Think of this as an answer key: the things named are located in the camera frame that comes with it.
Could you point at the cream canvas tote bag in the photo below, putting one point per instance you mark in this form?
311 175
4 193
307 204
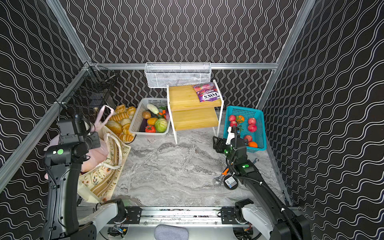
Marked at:
99 184

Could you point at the pink plastic grocery bag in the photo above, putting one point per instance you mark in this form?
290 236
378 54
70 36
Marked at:
96 150

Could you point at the wooden two-tier shelf rack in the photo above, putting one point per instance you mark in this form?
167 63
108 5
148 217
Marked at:
188 113

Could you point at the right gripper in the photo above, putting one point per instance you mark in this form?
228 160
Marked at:
218 144

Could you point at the brown potato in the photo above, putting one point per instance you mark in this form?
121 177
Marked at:
146 115

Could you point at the teal plastic fruit basket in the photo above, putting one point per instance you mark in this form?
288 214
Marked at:
245 116

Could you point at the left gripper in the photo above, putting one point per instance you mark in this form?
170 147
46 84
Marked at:
91 141

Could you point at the green cabbage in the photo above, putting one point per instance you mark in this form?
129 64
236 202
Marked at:
161 125

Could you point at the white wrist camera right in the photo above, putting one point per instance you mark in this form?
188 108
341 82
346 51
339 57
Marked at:
232 133

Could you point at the black wire wall basket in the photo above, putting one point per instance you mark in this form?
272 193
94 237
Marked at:
89 95

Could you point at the red tomato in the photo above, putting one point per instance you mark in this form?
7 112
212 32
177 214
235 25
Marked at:
150 129

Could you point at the purple Fox's candy bag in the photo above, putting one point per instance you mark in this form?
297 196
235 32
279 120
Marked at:
207 92

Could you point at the metal base rail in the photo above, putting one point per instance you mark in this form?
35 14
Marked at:
195 216

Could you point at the yellow orange vegetable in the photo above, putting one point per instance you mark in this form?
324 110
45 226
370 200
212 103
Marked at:
151 121

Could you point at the red apple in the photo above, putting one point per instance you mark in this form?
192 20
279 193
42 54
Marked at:
252 128

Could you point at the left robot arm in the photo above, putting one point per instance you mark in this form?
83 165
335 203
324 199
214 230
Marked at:
61 222

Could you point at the white plastic vegetable basket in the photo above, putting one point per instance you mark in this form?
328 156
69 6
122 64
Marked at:
139 124

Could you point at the orange box cutter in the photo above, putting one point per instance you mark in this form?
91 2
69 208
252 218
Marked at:
218 181

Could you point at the black round tape measure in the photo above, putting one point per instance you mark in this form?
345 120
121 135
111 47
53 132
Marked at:
230 182

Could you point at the long braided bread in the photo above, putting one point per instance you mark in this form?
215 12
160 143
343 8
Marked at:
119 117

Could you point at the grey cloth pad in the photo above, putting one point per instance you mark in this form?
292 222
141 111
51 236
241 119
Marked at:
166 232

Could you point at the white wire wall basket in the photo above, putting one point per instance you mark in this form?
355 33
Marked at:
162 74

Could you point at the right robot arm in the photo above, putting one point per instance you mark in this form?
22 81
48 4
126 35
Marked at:
275 221

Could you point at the orange fruit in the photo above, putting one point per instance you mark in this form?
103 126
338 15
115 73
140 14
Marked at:
253 144

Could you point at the large bread loaf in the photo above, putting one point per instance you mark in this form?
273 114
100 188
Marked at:
115 127

